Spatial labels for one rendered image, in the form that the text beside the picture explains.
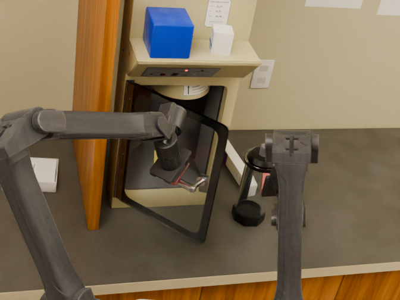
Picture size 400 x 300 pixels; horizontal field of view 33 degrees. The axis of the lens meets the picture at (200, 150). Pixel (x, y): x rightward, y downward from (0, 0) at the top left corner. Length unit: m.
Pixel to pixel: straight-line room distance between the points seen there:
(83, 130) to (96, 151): 0.43
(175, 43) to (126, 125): 0.28
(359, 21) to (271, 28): 0.33
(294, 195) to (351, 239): 0.85
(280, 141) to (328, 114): 1.31
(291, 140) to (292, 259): 0.23
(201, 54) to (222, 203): 0.60
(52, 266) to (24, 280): 0.56
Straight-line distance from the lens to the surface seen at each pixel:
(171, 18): 1.66
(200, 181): 1.79
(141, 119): 1.52
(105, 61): 1.67
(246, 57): 1.75
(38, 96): 2.32
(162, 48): 1.66
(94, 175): 1.86
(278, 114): 2.57
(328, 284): 2.16
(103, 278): 1.86
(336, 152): 2.53
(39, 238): 1.28
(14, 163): 1.24
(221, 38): 1.71
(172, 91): 1.89
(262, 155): 1.97
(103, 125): 1.43
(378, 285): 2.27
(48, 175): 2.11
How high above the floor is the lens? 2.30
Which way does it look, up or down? 35 degrees down
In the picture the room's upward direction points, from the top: 11 degrees clockwise
